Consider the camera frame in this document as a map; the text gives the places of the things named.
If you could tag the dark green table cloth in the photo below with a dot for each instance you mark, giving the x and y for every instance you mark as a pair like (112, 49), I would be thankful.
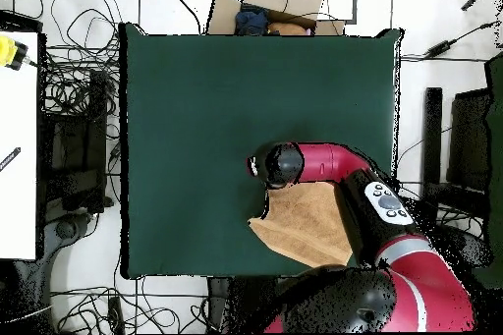
(196, 115)

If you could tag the black pen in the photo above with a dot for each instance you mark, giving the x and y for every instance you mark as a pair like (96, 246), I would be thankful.
(10, 159)

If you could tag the dark green fabric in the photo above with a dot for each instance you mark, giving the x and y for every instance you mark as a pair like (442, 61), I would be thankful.
(497, 154)

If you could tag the yellow and black tool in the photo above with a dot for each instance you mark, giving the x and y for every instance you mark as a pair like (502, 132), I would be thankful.
(6, 52)

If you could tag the dark blue garment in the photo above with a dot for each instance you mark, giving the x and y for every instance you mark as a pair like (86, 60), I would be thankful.
(251, 22)

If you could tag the tan terry towel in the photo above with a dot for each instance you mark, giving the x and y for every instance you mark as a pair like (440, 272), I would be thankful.
(302, 221)

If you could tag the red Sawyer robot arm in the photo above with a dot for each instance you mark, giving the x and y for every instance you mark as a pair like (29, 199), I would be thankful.
(326, 162)

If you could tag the orange cloth item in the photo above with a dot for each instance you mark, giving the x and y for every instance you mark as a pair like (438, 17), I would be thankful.
(287, 29)

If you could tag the white desk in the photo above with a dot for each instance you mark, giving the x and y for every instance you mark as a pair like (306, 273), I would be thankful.
(17, 154)

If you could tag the black upright bar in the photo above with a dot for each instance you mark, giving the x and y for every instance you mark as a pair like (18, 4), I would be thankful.
(432, 134)

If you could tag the black metal stand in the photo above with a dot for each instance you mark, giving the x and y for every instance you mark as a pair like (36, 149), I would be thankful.
(218, 303)

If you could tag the black equipment rack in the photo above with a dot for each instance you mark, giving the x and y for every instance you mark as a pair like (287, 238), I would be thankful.
(78, 146)

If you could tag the black power adapter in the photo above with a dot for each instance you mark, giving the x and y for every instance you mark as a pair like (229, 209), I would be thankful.
(440, 48)

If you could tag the black flat box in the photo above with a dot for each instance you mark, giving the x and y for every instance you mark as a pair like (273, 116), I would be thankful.
(19, 22)

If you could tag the grey pedestal foot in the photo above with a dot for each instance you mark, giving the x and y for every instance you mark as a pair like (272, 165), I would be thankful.
(65, 229)
(469, 246)

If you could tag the black power strip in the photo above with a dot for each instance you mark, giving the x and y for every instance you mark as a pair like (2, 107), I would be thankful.
(116, 315)

